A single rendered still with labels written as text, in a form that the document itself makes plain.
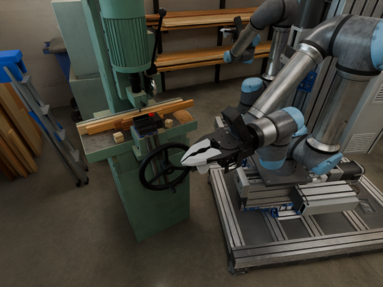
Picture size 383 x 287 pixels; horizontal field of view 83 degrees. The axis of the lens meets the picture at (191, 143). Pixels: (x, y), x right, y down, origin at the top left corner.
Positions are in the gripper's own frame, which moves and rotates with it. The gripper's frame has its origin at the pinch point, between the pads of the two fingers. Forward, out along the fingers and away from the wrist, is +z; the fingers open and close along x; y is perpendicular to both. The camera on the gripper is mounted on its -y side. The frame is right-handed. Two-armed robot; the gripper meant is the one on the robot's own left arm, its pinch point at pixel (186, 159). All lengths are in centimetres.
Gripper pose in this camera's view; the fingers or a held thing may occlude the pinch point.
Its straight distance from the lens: 49.7
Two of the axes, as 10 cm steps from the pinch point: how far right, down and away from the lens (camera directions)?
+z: -8.7, 3.5, -3.3
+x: -4.8, -5.6, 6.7
